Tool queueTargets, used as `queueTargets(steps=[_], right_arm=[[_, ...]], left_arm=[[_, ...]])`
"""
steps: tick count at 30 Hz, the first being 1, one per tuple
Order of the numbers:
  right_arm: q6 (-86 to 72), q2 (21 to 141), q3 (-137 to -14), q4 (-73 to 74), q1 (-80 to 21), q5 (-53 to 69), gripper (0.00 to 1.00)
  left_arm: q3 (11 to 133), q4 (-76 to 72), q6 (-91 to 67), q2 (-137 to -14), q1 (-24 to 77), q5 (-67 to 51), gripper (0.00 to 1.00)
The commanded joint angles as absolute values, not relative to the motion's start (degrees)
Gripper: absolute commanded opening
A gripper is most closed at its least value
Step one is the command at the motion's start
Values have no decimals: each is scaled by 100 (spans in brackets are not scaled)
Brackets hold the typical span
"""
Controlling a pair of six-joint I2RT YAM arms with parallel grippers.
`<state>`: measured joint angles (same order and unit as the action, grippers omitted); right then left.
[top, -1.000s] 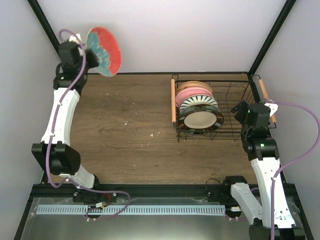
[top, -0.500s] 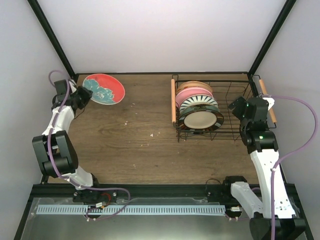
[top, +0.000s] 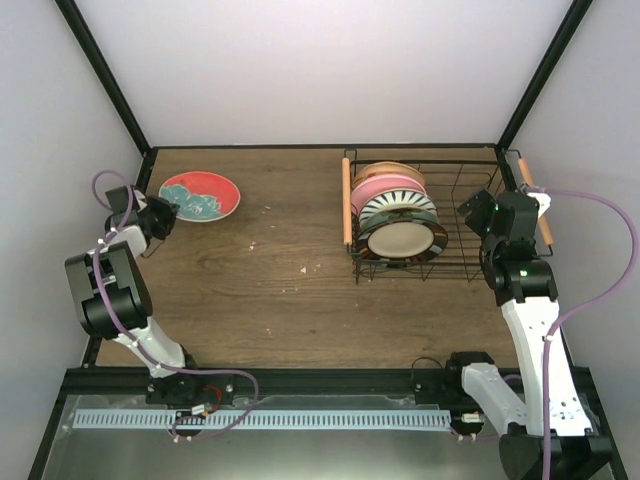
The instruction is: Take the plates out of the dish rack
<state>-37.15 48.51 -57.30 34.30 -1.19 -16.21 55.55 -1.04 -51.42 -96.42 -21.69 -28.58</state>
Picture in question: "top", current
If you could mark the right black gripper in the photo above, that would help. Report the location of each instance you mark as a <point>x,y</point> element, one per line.
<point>476,220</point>

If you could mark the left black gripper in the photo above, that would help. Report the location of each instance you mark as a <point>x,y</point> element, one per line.
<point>169,210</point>

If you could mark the red teal floral plate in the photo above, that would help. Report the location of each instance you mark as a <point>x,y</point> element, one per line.
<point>201,196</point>

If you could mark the white blue striped plate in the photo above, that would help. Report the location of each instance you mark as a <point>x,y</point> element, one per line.
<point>396,199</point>

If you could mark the mint green floral plate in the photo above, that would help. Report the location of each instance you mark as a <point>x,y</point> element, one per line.
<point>398,214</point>

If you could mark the brown rimmed cream plate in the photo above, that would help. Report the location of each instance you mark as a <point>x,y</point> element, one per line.
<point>404,239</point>

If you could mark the beige orange rimmed plate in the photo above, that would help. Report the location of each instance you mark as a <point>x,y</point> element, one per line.
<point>387,167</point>

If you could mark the pink plate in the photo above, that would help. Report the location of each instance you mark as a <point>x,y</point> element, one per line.
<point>375,185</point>

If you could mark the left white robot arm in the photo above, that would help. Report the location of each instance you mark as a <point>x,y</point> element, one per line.
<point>110,296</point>

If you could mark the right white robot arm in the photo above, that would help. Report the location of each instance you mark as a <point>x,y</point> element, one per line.
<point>545,433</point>

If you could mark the black wire dish rack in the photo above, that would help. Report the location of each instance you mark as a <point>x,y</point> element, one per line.
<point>448,182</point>

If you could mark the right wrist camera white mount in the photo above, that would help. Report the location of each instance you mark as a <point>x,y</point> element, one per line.
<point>539,195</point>

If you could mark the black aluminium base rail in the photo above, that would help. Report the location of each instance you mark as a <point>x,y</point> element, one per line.
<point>426,386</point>

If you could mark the light blue slotted cable duct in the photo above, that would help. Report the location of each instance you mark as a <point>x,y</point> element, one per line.
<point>422,420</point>

